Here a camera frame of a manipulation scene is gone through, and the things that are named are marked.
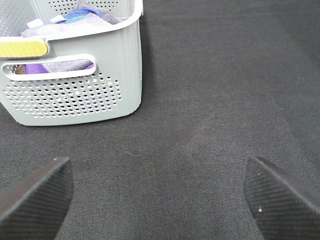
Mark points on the lavender grey towel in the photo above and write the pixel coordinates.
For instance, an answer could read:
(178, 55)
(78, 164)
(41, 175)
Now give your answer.
(90, 22)

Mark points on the grey perforated laundry basket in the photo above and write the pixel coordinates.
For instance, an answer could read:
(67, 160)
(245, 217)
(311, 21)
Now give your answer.
(111, 89)

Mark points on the purple towel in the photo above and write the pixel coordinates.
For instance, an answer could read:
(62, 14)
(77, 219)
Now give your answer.
(42, 68)

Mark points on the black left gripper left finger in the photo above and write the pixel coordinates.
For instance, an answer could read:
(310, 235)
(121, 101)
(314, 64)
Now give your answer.
(35, 208)

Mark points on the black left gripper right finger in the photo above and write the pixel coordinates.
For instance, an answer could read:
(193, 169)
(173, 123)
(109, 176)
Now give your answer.
(284, 208)

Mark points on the black table mat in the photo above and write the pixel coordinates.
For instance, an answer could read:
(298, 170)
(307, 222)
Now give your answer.
(223, 80)

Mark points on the blue towel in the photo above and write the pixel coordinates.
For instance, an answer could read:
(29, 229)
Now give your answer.
(76, 15)

